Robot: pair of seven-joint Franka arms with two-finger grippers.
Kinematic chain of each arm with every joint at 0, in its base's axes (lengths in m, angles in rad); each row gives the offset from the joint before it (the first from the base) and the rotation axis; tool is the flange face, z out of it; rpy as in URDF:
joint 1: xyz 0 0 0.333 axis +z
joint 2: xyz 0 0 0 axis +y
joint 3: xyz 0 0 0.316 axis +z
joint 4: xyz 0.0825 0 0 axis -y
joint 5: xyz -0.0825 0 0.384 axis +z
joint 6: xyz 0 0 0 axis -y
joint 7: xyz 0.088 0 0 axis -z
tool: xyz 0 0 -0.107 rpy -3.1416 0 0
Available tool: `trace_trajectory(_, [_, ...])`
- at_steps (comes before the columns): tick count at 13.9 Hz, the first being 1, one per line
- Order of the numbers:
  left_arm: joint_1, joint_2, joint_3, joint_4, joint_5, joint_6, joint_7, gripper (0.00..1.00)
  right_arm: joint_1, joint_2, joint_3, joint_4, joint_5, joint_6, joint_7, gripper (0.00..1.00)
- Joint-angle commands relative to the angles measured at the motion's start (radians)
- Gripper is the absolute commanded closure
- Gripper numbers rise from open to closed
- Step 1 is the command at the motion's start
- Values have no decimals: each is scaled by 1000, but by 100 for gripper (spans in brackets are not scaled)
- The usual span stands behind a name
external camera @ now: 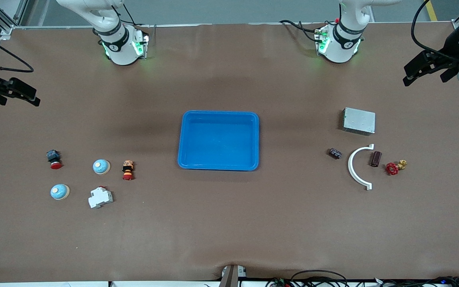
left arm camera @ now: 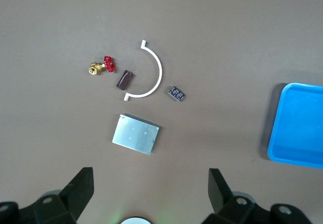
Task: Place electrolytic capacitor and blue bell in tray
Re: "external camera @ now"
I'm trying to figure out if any black cable cluster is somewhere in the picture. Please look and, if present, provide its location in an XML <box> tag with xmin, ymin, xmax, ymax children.
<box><xmin>373</xmin><ymin>276</ymin><xmax>459</xmax><ymax>287</ymax></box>

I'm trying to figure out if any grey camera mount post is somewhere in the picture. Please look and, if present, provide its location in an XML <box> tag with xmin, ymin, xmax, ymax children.
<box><xmin>218</xmin><ymin>264</ymin><xmax>248</xmax><ymax>287</ymax></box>

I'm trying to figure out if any red handwheel brass valve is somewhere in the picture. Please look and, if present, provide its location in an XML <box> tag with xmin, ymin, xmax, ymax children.
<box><xmin>385</xmin><ymin>159</ymin><xmax>408</xmax><ymax>176</ymax></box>

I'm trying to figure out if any red mushroom emergency stop button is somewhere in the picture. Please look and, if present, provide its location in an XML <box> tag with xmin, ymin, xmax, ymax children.
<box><xmin>46</xmin><ymin>149</ymin><xmax>63</xmax><ymax>170</ymax></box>

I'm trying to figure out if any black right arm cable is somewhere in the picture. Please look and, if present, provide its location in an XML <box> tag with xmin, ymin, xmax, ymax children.
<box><xmin>0</xmin><ymin>29</ymin><xmax>35</xmax><ymax>73</ymax></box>

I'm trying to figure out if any blue plastic tray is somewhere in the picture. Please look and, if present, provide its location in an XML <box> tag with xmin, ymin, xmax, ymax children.
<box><xmin>177</xmin><ymin>110</ymin><xmax>260</xmax><ymax>171</ymax></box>

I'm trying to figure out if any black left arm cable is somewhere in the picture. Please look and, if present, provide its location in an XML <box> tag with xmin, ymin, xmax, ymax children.
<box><xmin>411</xmin><ymin>0</ymin><xmax>453</xmax><ymax>56</ymax></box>

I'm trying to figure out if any white circuit breaker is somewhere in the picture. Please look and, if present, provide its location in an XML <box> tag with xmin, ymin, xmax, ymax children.
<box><xmin>88</xmin><ymin>186</ymin><xmax>114</xmax><ymax>209</ymax></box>

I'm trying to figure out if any brown table cover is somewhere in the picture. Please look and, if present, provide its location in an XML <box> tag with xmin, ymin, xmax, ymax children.
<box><xmin>0</xmin><ymin>22</ymin><xmax>459</xmax><ymax>284</ymax></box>

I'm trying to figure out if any black left base cable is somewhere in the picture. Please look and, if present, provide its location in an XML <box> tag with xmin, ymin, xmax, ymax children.
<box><xmin>279</xmin><ymin>19</ymin><xmax>322</xmax><ymax>42</ymax></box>

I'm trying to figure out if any white curved plastic bracket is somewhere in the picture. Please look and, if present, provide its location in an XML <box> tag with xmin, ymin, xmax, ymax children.
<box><xmin>347</xmin><ymin>144</ymin><xmax>375</xmax><ymax>191</ymax></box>

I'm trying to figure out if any blue desk bell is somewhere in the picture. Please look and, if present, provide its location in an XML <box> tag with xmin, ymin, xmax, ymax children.
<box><xmin>92</xmin><ymin>159</ymin><xmax>111</xmax><ymax>175</ymax></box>
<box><xmin>50</xmin><ymin>184</ymin><xmax>70</xmax><ymax>201</ymax></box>

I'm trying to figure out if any orange red push button switch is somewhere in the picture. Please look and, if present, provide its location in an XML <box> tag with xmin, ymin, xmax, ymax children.
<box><xmin>122</xmin><ymin>160</ymin><xmax>135</xmax><ymax>181</ymax></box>

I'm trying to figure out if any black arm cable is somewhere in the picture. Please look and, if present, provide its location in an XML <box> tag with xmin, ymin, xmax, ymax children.
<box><xmin>0</xmin><ymin>29</ymin><xmax>35</xmax><ymax>73</ymax></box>
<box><xmin>411</xmin><ymin>0</ymin><xmax>453</xmax><ymax>56</ymax></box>

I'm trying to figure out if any black looped cable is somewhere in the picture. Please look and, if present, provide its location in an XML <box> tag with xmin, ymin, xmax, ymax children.
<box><xmin>291</xmin><ymin>270</ymin><xmax>348</xmax><ymax>287</ymax></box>

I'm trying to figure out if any grey metal power supply box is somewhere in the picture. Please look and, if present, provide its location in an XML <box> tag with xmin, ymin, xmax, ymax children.
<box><xmin>341</xmin><ymin>107</ymin><xmax>376</xmax><ymax>136</ymax></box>

